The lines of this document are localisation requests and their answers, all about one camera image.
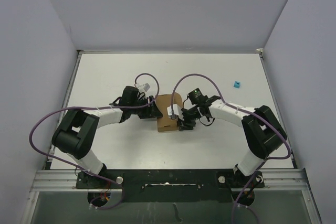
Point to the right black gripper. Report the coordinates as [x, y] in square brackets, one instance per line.
[186, 124]

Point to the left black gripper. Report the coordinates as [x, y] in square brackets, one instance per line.
[150, 112]

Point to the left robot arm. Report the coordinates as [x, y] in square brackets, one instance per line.
[76, 131]

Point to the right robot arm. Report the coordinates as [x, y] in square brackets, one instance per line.
[263, 132]

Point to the small blue cube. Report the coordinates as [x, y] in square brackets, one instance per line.
[236, 84]

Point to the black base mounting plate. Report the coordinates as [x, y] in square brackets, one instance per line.
[173, 185]

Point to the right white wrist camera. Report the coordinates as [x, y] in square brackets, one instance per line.
[175, 112]

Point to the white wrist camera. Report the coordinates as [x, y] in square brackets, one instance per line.
[145, 87]
[175, 112]

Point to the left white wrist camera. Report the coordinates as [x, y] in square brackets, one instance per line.
[145, 87]

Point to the aluminium table frame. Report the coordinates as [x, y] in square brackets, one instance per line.
[192, 137]

